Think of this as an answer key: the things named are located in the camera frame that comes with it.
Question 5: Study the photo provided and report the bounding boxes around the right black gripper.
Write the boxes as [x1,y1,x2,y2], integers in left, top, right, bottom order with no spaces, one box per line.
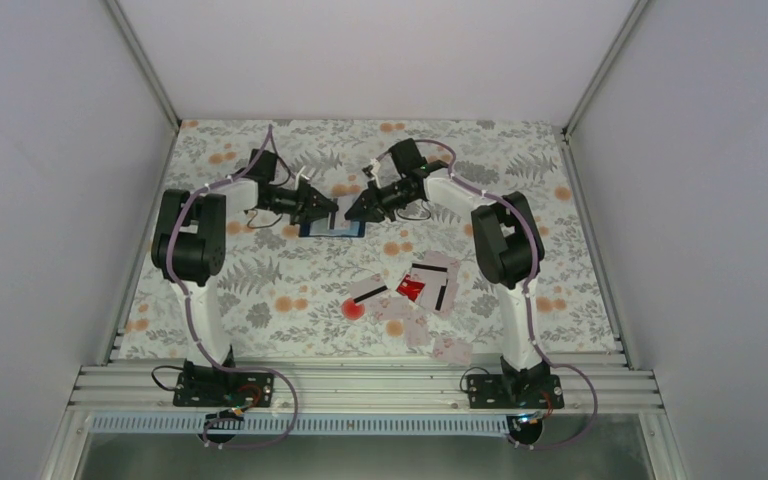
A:
[345,179,417,222]

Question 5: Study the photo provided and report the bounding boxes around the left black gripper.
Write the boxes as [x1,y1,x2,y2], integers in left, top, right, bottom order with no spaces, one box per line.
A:
[260,180,338,225]

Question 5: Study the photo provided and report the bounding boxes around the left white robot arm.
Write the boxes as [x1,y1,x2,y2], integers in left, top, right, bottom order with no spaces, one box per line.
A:
[151,150,338,405]

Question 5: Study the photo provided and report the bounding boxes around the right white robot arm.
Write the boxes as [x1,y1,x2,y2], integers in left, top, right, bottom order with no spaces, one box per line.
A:
[346,138,551,407]

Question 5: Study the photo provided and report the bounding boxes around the red credit card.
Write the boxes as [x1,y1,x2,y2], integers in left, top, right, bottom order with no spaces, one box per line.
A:
[396,274,426,304]

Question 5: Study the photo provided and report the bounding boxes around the floral card in middle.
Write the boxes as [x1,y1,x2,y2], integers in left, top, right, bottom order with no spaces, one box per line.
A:
[403,315,432,348]

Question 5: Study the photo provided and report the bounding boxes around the floral patterned table mat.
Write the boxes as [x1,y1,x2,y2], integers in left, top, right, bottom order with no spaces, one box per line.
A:
[118,119,618,359]

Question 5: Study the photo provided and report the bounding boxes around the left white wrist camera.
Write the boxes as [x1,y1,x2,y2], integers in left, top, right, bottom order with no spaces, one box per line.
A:
[294,167,310,189]

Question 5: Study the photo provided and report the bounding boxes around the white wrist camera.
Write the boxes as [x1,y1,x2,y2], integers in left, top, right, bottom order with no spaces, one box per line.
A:
[362,158,381,188]
[294,167,310,189]

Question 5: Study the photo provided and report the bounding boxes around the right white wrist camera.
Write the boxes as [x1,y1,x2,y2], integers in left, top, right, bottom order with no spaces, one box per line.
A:
[362,158,381,188]

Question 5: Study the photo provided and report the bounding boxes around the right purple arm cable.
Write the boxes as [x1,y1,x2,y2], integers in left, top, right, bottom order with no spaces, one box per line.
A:
[417,139,600,425]

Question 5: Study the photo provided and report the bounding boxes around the floral card near rail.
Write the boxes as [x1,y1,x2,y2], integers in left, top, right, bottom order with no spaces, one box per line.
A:
[430,337,473,366]

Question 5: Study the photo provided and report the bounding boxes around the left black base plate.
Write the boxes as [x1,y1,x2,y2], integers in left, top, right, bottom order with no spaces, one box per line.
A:
[172,372,275,409]

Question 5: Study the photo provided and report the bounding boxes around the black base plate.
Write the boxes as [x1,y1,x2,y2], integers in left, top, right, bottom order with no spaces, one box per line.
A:
[172,372,275,409]
[464,373,565,410]

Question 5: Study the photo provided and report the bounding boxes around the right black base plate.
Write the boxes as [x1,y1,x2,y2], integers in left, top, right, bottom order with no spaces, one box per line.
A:
[464,373,565,410]

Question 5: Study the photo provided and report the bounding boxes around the grey slotted cable duct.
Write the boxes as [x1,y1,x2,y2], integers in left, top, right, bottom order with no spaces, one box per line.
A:
[87,412,509,437]

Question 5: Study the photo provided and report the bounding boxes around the aluminium rail frame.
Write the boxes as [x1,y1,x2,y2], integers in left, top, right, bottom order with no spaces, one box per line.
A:
[68,355,664,414]

